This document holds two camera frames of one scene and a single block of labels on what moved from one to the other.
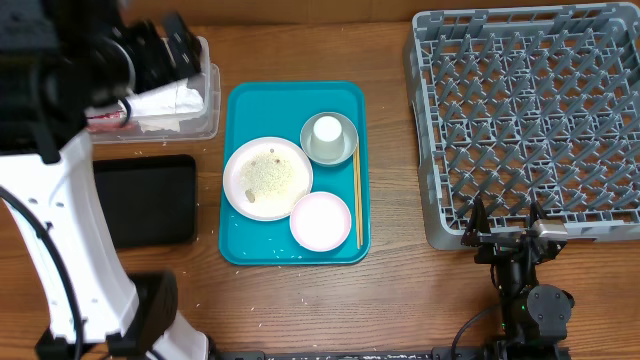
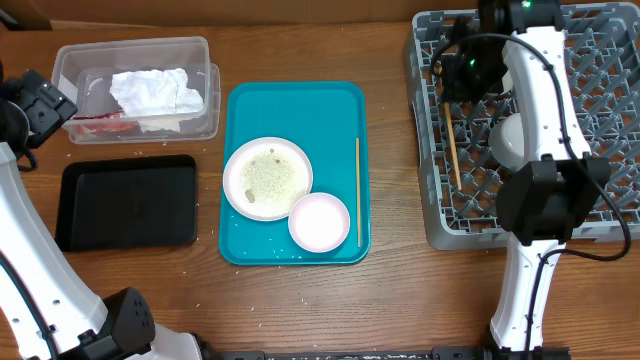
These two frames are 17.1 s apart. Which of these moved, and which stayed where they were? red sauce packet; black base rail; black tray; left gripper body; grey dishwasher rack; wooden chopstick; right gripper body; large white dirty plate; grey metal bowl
Moved: wooden chopstick; left gripper body; right gripper body; grey metal bowl
Stayed: grey dishwasher rack; black base rail; large white dirty plate; red sauce packet; black tray
